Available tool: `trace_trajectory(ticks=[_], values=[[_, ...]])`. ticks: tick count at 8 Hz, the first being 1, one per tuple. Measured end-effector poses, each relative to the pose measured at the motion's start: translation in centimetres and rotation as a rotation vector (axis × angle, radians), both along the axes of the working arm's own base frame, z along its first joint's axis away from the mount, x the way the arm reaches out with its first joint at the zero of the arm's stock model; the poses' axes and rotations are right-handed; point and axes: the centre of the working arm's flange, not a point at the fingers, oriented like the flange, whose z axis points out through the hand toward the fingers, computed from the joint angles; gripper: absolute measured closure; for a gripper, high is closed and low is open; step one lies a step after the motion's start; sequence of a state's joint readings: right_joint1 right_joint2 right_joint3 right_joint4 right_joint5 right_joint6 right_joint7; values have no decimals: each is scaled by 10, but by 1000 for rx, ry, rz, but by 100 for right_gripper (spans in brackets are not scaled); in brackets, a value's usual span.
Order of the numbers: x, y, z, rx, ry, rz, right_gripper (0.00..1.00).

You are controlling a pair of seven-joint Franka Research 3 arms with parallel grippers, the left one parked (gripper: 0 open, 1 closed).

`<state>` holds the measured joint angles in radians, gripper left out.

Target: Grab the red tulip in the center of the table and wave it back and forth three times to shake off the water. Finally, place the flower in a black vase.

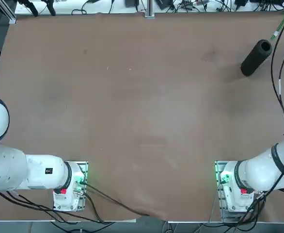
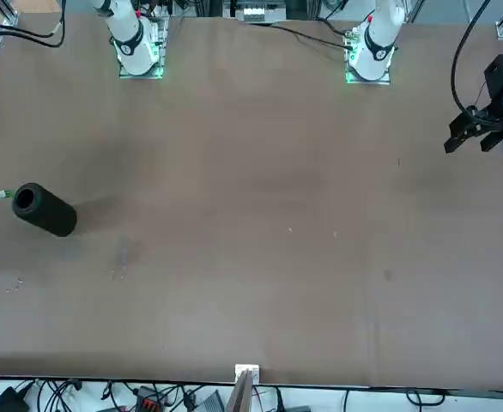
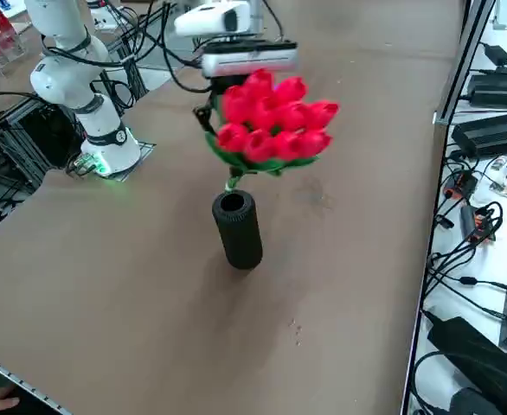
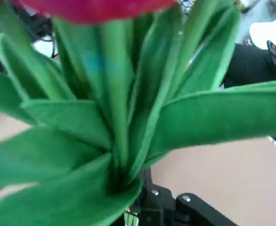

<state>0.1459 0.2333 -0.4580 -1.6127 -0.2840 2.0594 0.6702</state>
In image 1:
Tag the metal camera post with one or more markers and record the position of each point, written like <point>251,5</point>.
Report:
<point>149,7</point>

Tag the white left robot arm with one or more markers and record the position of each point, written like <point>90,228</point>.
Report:
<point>35,174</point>

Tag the white table edge bracket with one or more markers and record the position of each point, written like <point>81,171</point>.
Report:
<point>149,16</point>

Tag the black electronics box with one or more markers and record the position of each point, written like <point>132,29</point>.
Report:
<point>164,4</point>

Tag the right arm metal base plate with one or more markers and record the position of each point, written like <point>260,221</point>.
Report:
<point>221,206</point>

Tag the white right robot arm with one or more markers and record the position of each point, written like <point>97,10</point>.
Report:
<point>260,170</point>

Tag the grey power adapter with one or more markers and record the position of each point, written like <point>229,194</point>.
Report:
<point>131,3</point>

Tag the black power adapter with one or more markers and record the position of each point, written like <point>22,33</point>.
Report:
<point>241,2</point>

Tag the aluminium corner bracket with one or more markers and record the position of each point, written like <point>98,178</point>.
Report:
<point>11,18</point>

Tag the black tripod leg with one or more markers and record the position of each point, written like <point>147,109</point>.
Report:
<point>51,7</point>
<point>31,7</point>

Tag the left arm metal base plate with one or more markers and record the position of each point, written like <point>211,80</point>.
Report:
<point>84,166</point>

